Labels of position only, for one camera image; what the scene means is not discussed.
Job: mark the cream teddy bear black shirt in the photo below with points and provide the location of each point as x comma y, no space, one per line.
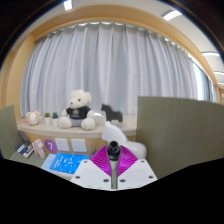
78,100

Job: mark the dark grey horse figurine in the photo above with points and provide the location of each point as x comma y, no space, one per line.
24,138

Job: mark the white ceiling light strips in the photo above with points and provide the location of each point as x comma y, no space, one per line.
171,15

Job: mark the white wall socket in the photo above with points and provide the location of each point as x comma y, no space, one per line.
78,145
62,144

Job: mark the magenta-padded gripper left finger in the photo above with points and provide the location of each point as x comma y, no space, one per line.
91,175

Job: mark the black horse figurine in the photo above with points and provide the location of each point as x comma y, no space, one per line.
111,115

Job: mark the large white horse figurine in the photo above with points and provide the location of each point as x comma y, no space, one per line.
112,133

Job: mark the round purple number sign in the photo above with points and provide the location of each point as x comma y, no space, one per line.
51,146

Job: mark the green partition panel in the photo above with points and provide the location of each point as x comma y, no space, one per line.
183,133
7,133

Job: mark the bright blue book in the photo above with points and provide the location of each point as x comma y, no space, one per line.
68,163

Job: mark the small round cream plush toy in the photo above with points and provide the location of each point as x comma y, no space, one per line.
33,118

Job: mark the dark navy book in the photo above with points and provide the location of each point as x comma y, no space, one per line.
23,150

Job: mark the pink horse figurine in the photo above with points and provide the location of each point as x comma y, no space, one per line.
39,148

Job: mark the light grey curtain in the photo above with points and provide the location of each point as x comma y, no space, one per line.
133,66

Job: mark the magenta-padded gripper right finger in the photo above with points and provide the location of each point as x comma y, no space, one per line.
138,173

